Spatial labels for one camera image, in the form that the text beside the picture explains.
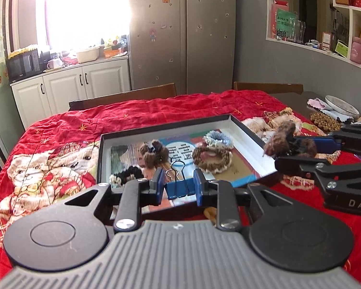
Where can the white mug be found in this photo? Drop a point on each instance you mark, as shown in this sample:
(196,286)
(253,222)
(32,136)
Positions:
(54,64)

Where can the red printed blanket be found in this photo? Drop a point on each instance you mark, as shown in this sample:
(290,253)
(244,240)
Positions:
(63,120)

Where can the black microwave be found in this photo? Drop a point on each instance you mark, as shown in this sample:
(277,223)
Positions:
(22,66)

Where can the wooden chair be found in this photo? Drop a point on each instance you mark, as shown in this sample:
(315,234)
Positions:
(123,96)
(267,87)

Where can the pink cloth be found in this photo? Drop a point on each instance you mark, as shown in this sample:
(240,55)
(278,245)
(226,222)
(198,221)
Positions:
(317,104)

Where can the orange box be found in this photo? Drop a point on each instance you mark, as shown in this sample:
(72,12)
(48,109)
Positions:
(115,54)

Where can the green sign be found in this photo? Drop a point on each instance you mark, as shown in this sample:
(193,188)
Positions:
(285,21)

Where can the brown fuzzy hair clip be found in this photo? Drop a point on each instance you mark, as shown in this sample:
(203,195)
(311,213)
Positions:
(281,140)
(152,153)

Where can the cork trivet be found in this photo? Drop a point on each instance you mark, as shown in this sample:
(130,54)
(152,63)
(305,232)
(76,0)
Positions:
(325,122)

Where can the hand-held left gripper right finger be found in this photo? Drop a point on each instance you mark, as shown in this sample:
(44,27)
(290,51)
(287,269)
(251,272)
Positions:
(199,189)

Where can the brown scrunchie white lace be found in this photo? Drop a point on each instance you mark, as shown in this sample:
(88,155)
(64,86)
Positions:
(212,158)

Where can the white wall shelf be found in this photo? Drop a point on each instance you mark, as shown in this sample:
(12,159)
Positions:
(313,46)

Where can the blue crochet scrunchie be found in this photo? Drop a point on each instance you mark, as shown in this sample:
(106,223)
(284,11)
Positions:
(221,137)

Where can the cream basin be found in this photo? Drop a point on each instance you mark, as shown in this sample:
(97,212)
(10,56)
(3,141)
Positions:
(87,55)

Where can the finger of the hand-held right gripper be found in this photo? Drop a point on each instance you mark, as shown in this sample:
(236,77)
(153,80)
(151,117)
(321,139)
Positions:
(303,165)
(328,144)

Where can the silver refrigerator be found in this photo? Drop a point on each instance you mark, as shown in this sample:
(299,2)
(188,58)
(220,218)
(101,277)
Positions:
(180,36)

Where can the black scrunchie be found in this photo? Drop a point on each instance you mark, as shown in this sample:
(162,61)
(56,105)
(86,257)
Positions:
(129,173)

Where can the small red frame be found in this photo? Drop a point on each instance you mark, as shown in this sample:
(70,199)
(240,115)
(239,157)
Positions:
(327,40)

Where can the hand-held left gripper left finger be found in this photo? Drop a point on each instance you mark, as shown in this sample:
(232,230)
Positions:
(158,186)

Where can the green card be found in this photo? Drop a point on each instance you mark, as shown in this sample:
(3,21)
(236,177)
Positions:
(341,49)

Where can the blue binder clip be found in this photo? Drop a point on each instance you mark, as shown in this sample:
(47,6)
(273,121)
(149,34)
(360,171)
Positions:
(179,188)

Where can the red gift bag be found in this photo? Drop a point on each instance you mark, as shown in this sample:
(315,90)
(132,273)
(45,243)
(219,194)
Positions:
(278,6)

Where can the white bowl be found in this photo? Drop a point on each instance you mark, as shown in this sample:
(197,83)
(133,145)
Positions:
(343,107)

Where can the white kitchen cabinet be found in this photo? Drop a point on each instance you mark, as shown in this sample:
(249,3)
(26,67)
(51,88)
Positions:
(78,90)

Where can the black shallow box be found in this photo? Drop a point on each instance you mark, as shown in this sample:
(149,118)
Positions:
(252,140)

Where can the clear tall glass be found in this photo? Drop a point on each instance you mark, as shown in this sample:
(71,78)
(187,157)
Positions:
(293,30)
(301,31)

